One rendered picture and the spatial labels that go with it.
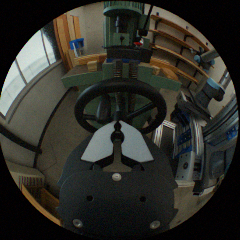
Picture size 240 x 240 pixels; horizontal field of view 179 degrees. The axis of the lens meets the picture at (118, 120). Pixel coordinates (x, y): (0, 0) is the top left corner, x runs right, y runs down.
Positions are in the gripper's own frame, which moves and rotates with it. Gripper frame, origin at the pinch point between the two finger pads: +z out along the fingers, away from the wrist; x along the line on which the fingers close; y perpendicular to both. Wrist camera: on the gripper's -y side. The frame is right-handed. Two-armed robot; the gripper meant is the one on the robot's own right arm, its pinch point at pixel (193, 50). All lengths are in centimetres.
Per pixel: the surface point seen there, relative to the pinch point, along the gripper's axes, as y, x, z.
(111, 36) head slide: 5, -89, -43
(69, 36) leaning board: -42, -202, 73
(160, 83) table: 29, -65, -65
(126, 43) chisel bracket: 11, -80, -56
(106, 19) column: -11, -92, -34
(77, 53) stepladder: 10, -149, 6
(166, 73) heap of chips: 24, -61, -60
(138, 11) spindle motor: -7, -74, -56
